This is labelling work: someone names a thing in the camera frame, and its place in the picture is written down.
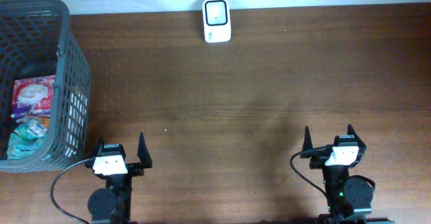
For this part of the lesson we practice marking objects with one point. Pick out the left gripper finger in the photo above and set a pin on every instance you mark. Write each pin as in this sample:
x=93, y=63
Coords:
x=97, y=148
x=143, y=153

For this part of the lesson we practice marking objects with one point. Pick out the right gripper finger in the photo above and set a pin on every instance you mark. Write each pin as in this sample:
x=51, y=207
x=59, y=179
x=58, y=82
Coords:
x=351, y=131
x=307, y=144

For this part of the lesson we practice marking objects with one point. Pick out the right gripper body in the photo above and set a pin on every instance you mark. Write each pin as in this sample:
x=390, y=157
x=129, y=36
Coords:
x=316, y=162

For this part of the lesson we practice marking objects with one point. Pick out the teal wet wipes pouch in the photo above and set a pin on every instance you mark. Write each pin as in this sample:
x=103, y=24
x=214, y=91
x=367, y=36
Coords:
x=20, y=148

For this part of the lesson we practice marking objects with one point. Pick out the red purple snack bag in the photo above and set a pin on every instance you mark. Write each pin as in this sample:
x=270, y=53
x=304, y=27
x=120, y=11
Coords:
x=32, y=96

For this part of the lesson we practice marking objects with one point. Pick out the green tissue pack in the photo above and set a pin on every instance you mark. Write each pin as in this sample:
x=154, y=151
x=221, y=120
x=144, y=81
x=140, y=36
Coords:
x=32, y=129

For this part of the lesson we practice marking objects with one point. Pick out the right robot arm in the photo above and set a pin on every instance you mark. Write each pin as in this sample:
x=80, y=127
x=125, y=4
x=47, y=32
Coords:
x=348, y=196

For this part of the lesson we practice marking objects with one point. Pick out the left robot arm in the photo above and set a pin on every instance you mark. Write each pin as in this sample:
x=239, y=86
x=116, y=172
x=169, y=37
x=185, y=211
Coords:
x=112, y=203

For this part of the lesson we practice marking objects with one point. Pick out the white barcode scanner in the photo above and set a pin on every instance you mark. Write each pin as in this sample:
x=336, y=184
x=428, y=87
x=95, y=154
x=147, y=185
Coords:
x=216, y=21

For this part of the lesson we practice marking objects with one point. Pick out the grey plastic mesh basket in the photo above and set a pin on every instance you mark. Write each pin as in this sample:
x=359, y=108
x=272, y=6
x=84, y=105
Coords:
x=36, y=41

